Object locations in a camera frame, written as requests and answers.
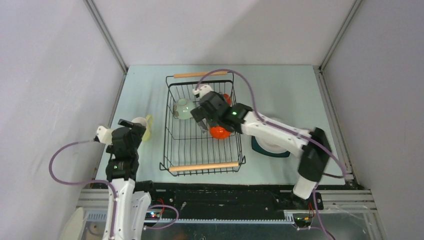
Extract orange glossy bowl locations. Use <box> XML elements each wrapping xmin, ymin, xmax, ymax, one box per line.
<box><xmin>209</xmin><ymin>126</ymin><xmax>231</xmax><ymax>140</ymax></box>

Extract yellow ceramic mug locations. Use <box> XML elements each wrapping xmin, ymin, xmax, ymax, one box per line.
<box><xmin>131</xmin><ymin>114</ymin><xmax>154</xmax><ymax>143</ymax></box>

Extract green floral ceramic bowl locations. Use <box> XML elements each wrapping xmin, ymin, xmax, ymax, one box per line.
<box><xmin>173</xmin><ymin>98</ymin><xmax>196</xmax><ymax>120</ymax></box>

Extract teal square plate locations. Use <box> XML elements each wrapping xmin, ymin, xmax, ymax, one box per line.
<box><xmin>251</xmin><ymin>136</ymin><xmax>291</xmax><ymax>158</ymax></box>

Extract white pink fluted plate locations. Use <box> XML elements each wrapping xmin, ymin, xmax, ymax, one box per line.
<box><xmin>255</xmin><ymin>137</ymin><xmax>290</xmax><ymax>155</ymax></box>

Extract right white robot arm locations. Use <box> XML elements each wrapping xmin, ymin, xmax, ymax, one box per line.
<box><xmin>191</xmin><ymin>88</ymin><xmax>332</xmax><ymax>209</ymax></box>

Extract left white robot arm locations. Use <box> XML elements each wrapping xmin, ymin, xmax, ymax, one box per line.
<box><xmin>96</xmin><ymin>117</ymin><xmax>158</xmax><ymax>240</ymax></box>

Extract small orange ceramic cup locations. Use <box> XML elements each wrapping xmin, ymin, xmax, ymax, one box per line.
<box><xmin>222</xmin><ymin>93</ymin><xmax>232</xmax><ymax>106</ymax></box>

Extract black wire dish rack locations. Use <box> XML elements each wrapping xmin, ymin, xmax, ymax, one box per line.
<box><xmin>159</xmin><ymin>75</ymin><xmax>246</xmax><ymax>177</ymax></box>

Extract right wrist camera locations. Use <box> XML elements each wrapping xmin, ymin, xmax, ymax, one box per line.
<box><xmin>192</xmin><ymin>84</ymin><xmax>214</xmax><ymax>99</ymax></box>

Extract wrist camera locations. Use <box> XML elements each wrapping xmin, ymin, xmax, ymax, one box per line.
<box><xmin>192</xmin><ymin>84</ymin><xmax>214</xmax><ymax>99</ymax></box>
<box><xmin>94</xmin><ymin>125</ymin><xmax>113</xmax><ymax>145</ymax></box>

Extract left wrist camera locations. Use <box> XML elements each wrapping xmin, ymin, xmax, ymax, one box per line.
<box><xmin>94</xmin><ymin>125</ymin><xmax>113</xmax><ymax>145</ymax></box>

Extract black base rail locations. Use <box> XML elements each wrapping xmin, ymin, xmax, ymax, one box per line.
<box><xmin>134</xmin><ymin>180</ymin><xmax>324</xmax><ymax>221</ymax></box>

